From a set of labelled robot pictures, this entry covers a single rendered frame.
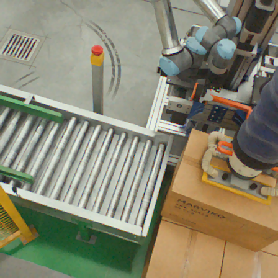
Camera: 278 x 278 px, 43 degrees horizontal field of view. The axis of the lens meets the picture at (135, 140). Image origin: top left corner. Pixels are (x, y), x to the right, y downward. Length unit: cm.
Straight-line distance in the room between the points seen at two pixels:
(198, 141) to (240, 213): 43
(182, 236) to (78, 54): 209
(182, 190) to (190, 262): 50
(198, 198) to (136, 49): 212
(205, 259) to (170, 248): 20
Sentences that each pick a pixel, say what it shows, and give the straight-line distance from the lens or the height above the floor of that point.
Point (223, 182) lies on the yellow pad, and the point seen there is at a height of 108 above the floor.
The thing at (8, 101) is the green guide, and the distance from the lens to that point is 248.
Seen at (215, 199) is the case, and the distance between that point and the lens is 184.
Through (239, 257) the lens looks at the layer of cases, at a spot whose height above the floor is 54.
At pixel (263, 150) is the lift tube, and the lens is 148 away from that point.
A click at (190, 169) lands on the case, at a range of 187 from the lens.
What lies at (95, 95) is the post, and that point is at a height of 61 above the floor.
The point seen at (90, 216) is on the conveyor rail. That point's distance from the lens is 209.
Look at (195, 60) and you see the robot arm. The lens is 192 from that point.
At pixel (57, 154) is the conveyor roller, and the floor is 55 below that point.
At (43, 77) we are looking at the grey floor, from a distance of 338.
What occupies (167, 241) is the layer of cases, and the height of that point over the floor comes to 54.
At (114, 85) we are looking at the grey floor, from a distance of 329.
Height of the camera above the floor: 259
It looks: 60 degrees down
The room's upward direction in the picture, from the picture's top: 10 degrees clockwise
